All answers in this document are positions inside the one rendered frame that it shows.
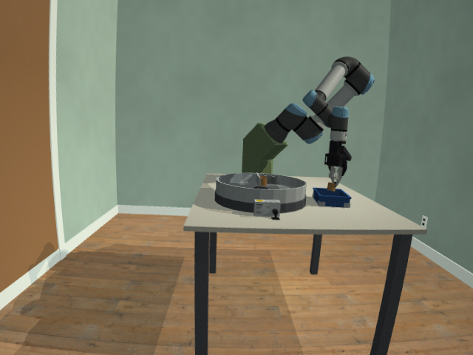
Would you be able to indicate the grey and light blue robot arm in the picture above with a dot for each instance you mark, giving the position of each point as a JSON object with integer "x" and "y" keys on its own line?
{"x": 293, "y": 117}

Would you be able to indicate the blue crate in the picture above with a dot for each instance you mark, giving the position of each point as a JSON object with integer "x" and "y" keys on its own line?
{"x": 332, "y": 199}

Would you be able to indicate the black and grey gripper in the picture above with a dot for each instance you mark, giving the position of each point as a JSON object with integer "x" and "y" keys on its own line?
{"x": 333, "y": 160}

